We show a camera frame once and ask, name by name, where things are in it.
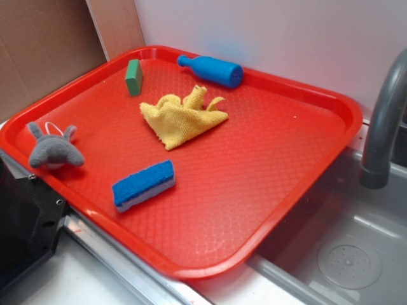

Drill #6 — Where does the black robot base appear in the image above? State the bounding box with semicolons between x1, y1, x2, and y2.
1;151;68;294

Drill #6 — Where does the green rectangular block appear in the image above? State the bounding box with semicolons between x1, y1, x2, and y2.
125;59;144;97

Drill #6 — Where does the red plastic tray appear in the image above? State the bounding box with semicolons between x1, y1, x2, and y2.
1;46;362;280

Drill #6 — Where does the yellow crumpled cloth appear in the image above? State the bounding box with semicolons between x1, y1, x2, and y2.
139;85;229;151

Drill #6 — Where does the blue and white sponge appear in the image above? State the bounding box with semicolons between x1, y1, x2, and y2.
112;160;176;213

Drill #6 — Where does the blue plastic bottle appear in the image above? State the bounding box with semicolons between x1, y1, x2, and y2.
177;55;244;88

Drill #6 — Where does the grey plush toy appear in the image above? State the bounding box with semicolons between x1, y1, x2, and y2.
27;122;85;169

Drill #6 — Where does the grey plastic sink basin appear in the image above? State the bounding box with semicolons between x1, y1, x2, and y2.
249;149;406;304

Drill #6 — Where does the grey sink faucet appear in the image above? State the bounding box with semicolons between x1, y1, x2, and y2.
359;50;406;189

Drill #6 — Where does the brown cardboard panel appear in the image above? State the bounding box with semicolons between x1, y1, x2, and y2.
1;1;144;121

